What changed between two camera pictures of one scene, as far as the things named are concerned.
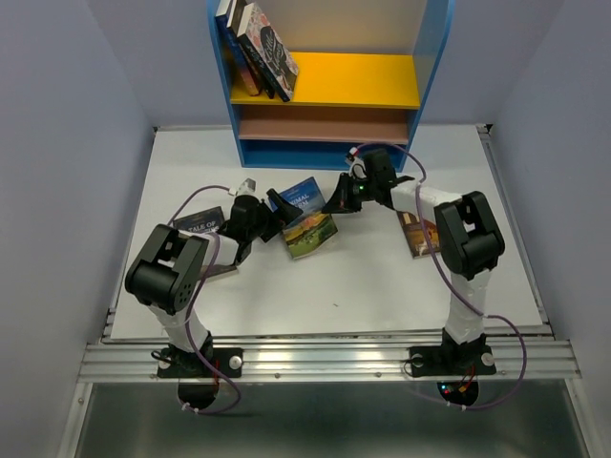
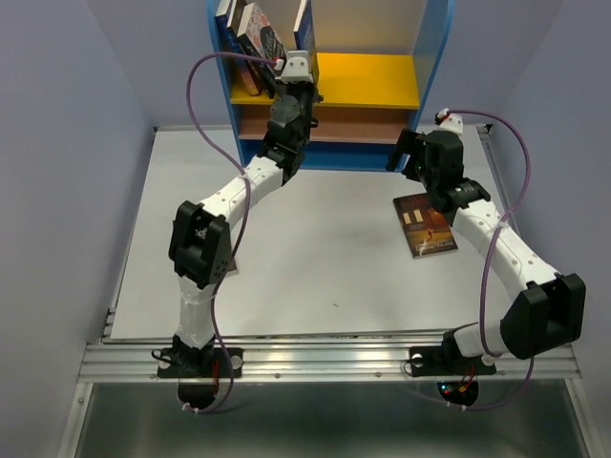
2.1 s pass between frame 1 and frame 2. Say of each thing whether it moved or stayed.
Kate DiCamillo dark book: stayed
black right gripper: moved
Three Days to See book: moved
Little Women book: stayed
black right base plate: stayed
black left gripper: moved
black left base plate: stayed
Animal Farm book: moved
